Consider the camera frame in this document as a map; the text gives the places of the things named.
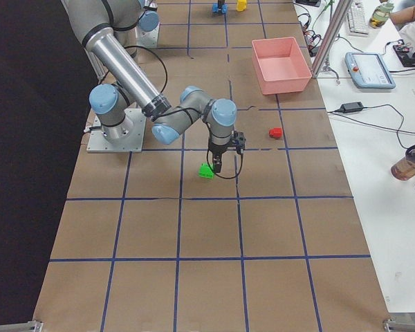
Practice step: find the pink plastic box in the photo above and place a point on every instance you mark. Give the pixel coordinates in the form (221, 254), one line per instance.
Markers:
(279, 65)

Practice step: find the red toy block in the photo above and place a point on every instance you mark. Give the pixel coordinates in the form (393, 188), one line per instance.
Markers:
(276, 133)

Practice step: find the brown water bottle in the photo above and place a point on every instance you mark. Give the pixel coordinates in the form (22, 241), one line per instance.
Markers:
(404, 169)

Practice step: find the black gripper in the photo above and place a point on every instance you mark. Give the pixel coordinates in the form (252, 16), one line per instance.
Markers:
(216, 152)

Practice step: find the green drink bottle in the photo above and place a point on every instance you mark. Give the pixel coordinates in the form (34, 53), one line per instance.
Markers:
(381, 14)

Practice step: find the yellow toy block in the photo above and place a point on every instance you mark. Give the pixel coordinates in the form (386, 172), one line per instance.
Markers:
(241, 5)

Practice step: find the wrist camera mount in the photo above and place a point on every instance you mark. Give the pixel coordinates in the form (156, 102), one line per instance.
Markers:
(239, 142)

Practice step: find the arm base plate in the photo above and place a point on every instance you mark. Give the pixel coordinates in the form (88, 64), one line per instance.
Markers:
(126, 137)
(148, 39)

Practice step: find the blue toy block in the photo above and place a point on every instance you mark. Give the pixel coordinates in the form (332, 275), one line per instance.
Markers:
(219, 12)

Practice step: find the white keyboard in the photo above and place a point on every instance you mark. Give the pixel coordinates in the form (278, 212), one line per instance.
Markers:
(356, 22)

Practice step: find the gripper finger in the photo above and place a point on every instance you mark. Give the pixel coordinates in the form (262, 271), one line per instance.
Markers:
(221, 5)

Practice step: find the teach pendant tablet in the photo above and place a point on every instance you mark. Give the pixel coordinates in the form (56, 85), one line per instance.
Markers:
(368, 71)

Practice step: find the aluminium frame post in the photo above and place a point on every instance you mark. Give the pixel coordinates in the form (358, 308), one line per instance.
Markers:
(333, 29)

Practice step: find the black power adapter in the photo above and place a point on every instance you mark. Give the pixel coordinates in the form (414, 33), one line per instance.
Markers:
(351, 107)

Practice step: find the green toy block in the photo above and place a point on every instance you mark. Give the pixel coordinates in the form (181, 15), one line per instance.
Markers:
(205, 171)

